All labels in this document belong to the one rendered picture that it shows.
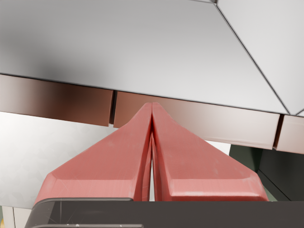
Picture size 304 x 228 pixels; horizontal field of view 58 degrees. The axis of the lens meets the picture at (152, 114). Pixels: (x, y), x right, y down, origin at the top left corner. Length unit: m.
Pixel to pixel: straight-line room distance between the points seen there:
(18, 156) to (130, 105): 0.27
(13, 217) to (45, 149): 0.61
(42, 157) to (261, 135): 0.34
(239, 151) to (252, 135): 0.91
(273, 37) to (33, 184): 0.42
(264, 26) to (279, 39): 0.02
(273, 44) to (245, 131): 0.10
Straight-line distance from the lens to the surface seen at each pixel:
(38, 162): 0.50
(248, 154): 1.24
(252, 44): 0.28
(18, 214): 1.07
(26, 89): 0.32
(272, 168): 1.17
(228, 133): 0.31
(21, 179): 0.52
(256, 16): 0.28
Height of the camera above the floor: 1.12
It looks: 80 degrees down
